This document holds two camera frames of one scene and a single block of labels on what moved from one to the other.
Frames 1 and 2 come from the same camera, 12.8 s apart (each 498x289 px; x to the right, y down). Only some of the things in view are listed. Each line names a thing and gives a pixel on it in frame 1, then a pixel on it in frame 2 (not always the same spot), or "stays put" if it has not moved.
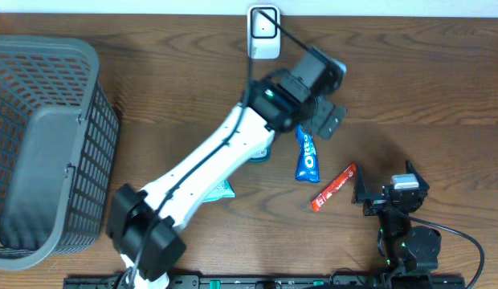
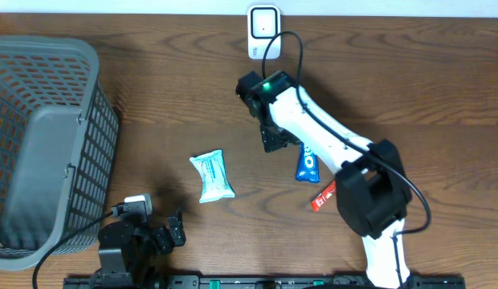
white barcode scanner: x=263 y=36 stays put
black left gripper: x=320 y=112 to x=165 y=243
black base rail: x=226 y=282 stays put
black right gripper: x=376 y=201 to x=272 y=141
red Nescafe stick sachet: x=317 y=203 stays put
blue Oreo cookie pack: x=308 y=165 stays put
